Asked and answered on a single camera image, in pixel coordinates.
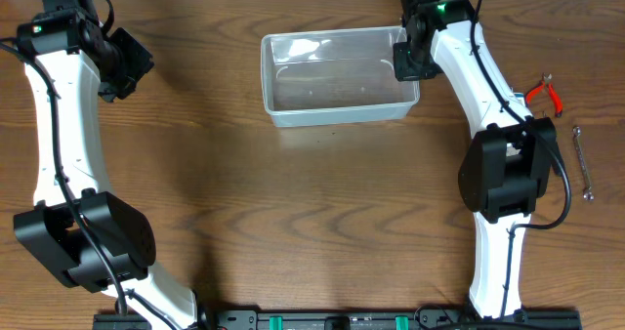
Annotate clear plastic container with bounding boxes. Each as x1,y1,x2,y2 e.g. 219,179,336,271
261,26,420,128

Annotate white blue cardboard box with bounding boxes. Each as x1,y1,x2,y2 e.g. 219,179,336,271
514,93,525,105

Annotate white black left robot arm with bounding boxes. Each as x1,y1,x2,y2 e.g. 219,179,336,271
1,0,216,329

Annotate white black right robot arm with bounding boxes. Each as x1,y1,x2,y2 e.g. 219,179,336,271
393,0,561,320

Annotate silver wrench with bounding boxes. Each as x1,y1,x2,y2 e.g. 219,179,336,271
572,126,595,201

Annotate red handled pliers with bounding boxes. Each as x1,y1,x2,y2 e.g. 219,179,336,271
523,73,563,118

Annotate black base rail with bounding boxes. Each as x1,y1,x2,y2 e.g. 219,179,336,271
92,308,582,330

